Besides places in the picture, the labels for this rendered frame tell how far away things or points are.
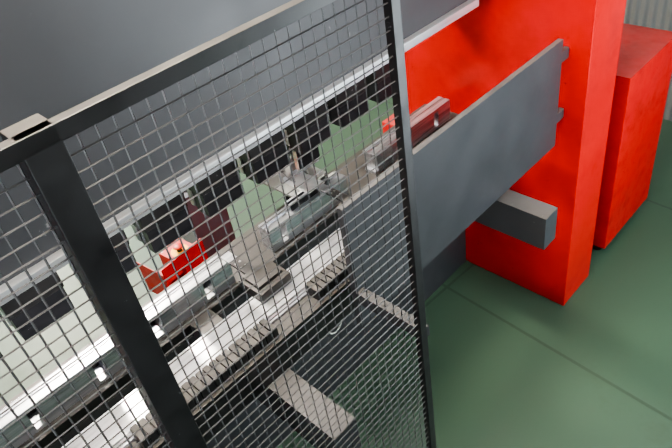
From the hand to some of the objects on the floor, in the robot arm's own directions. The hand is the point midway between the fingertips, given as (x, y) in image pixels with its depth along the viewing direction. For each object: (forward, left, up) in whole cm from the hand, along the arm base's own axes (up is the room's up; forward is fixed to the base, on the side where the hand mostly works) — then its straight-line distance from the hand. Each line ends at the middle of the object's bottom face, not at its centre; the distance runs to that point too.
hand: (298, 175), depth 231 cm
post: (+87, -91, -102) cm, 162 cm away
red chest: (+31, +153, -102) cm, 186 cm away
